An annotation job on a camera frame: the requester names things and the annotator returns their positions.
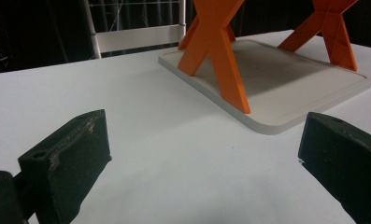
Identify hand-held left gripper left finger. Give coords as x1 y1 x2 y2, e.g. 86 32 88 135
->
18 108 112 224

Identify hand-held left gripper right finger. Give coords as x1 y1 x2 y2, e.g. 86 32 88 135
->
297 111 371 224

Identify white shoe rack orange legs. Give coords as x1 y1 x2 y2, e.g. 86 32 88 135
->
158 0 371 135

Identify orange wooden cross-leg stand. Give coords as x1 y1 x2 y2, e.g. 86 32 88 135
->
0 0 371 76

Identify white desk frame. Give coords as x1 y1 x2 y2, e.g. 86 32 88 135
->
83 0 187 60

